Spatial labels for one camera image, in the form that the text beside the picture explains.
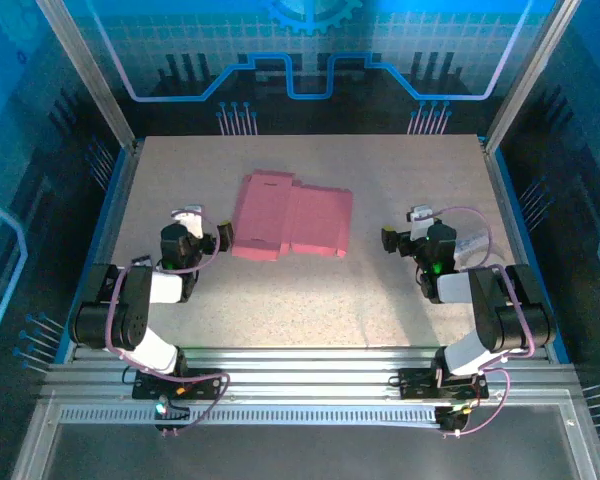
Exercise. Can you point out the pink paper box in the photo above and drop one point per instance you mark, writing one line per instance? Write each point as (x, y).
(290, 220)

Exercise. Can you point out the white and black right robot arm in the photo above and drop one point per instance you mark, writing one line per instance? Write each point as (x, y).
(452, 289)

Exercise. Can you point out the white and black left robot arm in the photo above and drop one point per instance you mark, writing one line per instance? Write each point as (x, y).
(165, 289)

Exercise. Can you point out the clear plastic bag with label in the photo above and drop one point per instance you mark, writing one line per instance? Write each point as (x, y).
(467, 245)

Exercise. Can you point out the aluminium mounting rails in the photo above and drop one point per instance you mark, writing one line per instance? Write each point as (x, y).
(305, 372)

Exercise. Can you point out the small black connector module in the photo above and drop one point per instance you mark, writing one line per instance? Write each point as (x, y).
(450, 420)
(177, 412)

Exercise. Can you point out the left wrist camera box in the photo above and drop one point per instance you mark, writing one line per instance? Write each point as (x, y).
(189, 217)

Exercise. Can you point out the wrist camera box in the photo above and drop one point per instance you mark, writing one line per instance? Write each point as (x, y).
(420, 214)
(189, 217)

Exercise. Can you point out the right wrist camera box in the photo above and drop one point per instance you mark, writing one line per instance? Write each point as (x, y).
(420, 214)

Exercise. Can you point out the aluminium table side rail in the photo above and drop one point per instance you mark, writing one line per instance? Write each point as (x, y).
(504, 210)
(112, 220)

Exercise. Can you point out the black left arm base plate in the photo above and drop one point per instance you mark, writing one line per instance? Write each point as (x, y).
(205, 377)

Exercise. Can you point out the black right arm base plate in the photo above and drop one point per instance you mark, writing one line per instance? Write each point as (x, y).
(415, 382)

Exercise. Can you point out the aluminium frame post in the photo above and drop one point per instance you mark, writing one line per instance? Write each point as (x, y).
(87, 75)
(529, 75)

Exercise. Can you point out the aluminium lower frame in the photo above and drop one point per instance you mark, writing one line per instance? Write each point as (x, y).
(32, 442)

